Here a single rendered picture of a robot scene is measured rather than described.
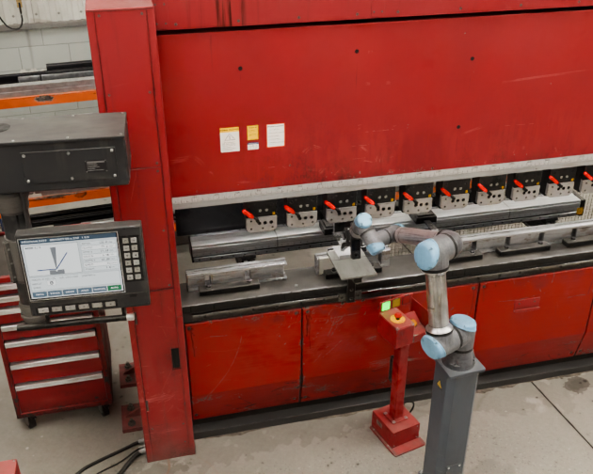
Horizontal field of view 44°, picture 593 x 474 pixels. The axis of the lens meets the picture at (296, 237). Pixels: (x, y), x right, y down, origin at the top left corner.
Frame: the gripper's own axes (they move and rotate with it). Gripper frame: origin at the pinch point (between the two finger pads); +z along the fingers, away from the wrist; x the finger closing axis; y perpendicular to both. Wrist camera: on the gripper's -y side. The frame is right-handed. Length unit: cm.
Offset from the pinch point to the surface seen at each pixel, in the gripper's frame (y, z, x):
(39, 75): 176, 92, 151
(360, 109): 50, -49, -6
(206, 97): 58, -58, 65
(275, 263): 1.6, 11.5, 35.5
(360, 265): -9.1, -1.4, -3.5
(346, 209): 17.5, -11.0, -0.3
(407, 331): -44.2, 2.2, -20.5
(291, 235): 21.1, 26.7, 21.3
